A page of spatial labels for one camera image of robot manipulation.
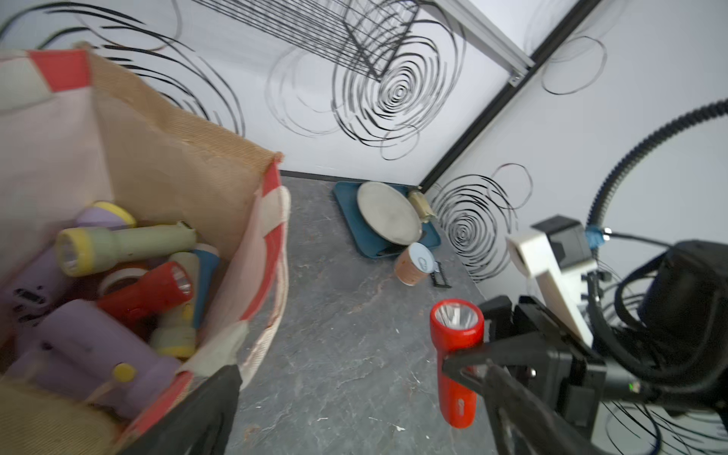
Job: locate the grey round plate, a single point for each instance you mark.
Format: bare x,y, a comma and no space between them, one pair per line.
389,213

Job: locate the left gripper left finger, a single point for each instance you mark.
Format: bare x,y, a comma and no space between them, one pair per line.
201,424

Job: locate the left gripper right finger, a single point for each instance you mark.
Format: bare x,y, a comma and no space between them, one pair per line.
522,424

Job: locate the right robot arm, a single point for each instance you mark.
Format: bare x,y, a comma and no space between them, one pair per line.
672,352

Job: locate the red flashlight white rim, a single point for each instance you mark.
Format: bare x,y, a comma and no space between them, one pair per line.
119,278

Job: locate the green flashlight horizontal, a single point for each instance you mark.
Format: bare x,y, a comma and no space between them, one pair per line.
84,251

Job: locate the purple flashlight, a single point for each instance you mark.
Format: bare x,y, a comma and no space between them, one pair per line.
34,292
89,348

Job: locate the blue flashlight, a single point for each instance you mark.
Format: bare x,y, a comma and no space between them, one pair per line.
209,259

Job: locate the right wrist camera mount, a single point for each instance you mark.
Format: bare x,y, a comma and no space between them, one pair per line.
556,254

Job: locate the small yellowish jar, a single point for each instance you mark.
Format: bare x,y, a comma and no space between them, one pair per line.
421,205

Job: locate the black wire basket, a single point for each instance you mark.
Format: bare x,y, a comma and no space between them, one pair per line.
362,36

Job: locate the teal tray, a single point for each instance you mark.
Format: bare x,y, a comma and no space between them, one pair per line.
368,242

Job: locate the purple flashlight horizontal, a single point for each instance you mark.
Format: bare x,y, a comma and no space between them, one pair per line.
105,215

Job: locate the red jute tote bag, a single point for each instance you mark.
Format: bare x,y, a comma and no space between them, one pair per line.
77,128

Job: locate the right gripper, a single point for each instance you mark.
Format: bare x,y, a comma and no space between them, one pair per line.
545,357

